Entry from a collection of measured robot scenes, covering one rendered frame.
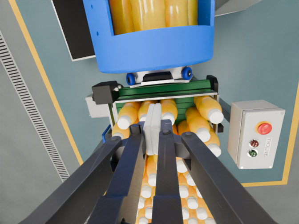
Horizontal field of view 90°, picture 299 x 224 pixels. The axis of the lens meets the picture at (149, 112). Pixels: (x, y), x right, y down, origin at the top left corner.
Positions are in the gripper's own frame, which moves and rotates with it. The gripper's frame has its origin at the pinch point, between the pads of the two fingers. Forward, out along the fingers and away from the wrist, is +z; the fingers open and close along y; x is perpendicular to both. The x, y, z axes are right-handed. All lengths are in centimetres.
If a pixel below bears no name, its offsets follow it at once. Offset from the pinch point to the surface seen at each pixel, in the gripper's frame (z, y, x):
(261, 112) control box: 25.3, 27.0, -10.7
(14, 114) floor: 136, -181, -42
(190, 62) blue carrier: 14.1, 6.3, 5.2
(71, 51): 120, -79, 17
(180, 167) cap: 26.1, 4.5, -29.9
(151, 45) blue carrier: 11.9, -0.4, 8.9
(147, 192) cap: 26.1, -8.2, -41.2
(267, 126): 24.1, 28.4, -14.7
